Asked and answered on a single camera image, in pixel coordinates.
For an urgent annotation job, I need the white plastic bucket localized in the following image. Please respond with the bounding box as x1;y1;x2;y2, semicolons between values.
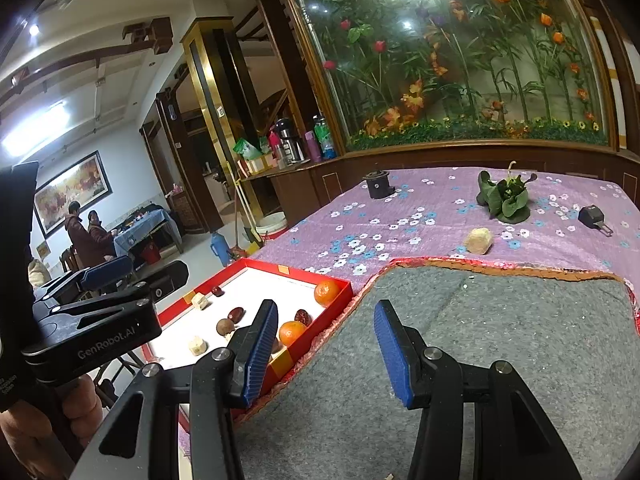
255;211;288;246

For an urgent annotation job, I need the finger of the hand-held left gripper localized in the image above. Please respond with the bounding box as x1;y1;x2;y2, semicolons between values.
35;255;135;302
50;260;190;314

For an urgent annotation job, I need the ceiling tube light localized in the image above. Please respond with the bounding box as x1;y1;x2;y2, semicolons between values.
2;102;71;158

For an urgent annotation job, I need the black cylindrical device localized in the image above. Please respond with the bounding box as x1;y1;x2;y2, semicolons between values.
363;171;396;201

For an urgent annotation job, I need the person's left hand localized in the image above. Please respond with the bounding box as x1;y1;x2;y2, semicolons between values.
0;375;104;480

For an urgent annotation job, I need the beige fibre roll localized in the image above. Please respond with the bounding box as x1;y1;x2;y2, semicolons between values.
464;227;493;255

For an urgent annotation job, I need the wooden chair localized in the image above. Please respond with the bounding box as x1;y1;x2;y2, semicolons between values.
59;247;83;273

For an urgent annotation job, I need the mandarin orange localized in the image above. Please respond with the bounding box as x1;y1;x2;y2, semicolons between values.
314;280;342;308
278;321;308;347

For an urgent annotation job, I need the glass case of artificial flowers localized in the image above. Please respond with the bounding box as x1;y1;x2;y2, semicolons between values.
270;0;631;153

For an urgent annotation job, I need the framed wall painting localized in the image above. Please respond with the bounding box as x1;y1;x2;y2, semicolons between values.
34;150;113;239

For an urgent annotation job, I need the patterned cardboard box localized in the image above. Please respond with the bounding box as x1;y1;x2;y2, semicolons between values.
241;154;276;177

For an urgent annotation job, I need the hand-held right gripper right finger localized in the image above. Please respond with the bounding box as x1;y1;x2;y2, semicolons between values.
374;299;583;480

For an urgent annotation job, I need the wooden cabinet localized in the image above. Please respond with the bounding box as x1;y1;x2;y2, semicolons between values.
240;142;640;241

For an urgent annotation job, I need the red box with white lining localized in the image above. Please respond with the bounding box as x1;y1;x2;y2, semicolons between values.
141;258;354;423

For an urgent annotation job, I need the black key fob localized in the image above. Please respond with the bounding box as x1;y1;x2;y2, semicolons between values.
577;204;613;235

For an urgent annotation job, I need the blue bottle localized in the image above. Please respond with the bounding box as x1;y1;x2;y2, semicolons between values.
210;231;231;267

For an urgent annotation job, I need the table with blue cloth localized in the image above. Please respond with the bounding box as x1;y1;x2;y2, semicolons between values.
112;208;183;261

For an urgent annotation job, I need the broom with pale handle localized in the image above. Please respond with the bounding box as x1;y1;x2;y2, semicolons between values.
227;160;263;256

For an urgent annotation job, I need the green bottle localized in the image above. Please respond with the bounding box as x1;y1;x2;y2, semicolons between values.
312;114;335;161

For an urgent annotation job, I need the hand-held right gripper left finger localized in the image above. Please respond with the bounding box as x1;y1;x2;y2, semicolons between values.
82;299;279;480

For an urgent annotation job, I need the steel thermos jug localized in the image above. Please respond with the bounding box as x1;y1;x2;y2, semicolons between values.
275;117;306;165

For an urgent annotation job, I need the grey felt mat red trim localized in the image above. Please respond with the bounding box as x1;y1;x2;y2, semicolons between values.
232;255;640;480

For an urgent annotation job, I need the green leafy vegetable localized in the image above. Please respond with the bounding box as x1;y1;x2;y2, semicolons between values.
475;160;538;225

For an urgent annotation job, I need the purple floral tablecloth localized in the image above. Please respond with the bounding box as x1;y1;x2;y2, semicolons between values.
177;166;640;463

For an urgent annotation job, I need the green bag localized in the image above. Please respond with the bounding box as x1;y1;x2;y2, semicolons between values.
232;137;263;161

